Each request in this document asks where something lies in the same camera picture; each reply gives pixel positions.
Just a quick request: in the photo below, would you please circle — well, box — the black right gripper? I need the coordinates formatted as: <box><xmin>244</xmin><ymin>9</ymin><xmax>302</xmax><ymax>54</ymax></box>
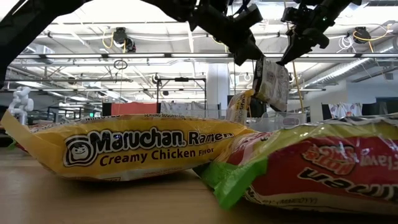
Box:
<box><xmin>276</xmin><ymin>6</ymin><xmax>336</xmax><ymax>66</ymax></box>

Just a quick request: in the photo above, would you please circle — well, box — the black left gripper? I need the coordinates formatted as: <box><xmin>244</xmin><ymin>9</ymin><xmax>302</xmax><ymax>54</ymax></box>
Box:
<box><xmin>188</xmin><ymin>2</ymin><xmax>265</xmax><ymax>67</ymax></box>

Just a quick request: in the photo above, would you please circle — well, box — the black Maruchan fire noodle packet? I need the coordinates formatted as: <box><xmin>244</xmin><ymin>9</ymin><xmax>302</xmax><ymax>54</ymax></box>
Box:
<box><xmin>252</xmin><ymin>57</ymin><xmax>290</xmax><ymax>112</ymax></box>

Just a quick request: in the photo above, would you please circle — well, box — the yellow Maruchan creamy chicken packet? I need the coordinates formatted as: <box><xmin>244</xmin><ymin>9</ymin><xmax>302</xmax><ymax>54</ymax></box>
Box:
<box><xmin>0</xmin><ymin>111</ymin><xmax>259</xmax><ymax>183</ymax></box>
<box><xmin>226</xmin><ymin>89</ymin><xmax>256</xmax><ymax>124</ymax></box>

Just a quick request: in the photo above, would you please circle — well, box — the black monitor screen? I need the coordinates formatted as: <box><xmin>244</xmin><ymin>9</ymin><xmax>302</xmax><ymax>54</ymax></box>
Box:
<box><xmin>254</xmin><ymin>98</ymin><xmax>269</xmax><ymax>118</ymax></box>

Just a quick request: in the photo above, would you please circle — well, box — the white patterned cloth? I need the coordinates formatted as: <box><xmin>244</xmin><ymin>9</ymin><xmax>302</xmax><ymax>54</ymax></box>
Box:
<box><xmin>328</xmin><ymin>103</ymin><xmax>363</xmax><ymax>119</ymax></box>

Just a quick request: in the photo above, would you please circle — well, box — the red partition panel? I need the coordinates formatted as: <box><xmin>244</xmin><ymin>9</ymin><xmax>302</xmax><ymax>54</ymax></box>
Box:
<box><xmin>102</xmin><ymin>102</ymin><xmax>161</xmax><ymax>117</ymax></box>

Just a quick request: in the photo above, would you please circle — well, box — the thin black hanging cable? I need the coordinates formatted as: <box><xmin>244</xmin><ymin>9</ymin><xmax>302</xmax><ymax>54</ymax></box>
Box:
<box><xmin>231</xmin><ymin>58</ymin><xmax>236</xmax><ymax>96</ymax></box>

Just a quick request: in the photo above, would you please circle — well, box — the yellow hanging power cable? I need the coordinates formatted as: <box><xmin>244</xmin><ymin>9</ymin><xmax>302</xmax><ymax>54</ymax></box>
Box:
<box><xmin>291</xmin><ymin>58</ymin><xmax>308</xmax><ymax>123</ymax></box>

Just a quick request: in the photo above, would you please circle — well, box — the silver ventilation duct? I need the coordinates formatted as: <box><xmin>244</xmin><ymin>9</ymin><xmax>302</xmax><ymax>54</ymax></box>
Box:
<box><xmin>306</xmin><ymin>57</ymin><xmax>374</xmax><ymax>88</ymax></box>

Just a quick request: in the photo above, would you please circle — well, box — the black ceiling cord reel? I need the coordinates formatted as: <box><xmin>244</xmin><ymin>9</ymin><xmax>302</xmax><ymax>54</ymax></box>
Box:
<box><xmin>112</xmin><ymin>27</ymin><xmax>128</xmax><ymax>46</ymax></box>
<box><xmin>124</xmin><ymin>37</ymin><xmax>137</xmax><ymax>54</ymax></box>
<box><xmin>353</xmin><ymin>27</ymin><xmax>373</xmax><ymax>44</ymax></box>

